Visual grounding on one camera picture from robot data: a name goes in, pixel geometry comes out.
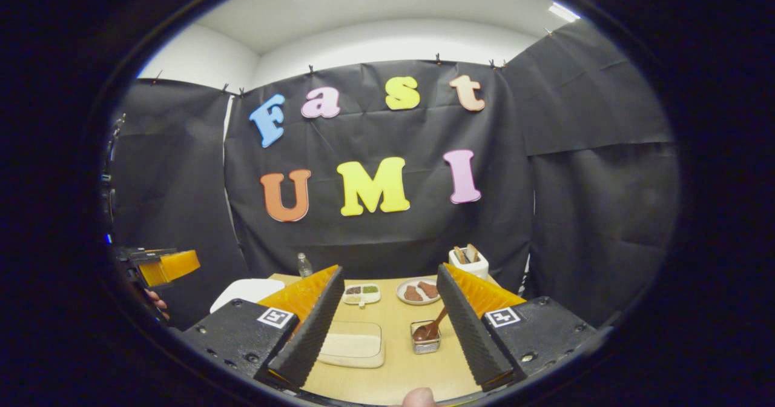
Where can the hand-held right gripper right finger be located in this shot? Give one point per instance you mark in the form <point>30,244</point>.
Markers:
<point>472,334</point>

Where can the toast slice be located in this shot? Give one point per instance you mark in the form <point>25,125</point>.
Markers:
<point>461,255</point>
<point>473,252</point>

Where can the black backdrop cloth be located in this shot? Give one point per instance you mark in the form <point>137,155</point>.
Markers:
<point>375,225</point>

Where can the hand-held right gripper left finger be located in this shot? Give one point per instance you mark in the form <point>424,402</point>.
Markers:
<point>306,340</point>

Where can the white toaster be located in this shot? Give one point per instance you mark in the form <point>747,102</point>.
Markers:
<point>472,269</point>

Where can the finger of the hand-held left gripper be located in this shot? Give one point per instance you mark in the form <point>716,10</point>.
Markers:
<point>172,268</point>
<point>139,252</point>

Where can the clear plastic container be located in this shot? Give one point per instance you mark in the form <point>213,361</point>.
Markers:
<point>324,363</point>

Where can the brown wooden spoon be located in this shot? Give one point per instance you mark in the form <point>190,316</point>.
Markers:
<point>433,325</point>

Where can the white rice cooker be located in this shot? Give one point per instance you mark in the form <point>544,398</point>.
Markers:
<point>245,289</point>

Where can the small ceiling light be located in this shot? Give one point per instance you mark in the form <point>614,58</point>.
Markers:
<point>563,12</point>

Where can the white round plate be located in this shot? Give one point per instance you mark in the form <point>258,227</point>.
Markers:
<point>401,295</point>

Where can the white rice heap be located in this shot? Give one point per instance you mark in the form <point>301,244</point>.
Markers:
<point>354,346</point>

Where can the white divided bean dish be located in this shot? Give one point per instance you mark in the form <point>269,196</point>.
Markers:
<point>361,300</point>

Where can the clear water bottle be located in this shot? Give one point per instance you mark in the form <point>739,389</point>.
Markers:
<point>304,268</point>

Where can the brown meat piece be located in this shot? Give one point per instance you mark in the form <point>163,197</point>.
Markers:
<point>413,294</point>
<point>428,289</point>

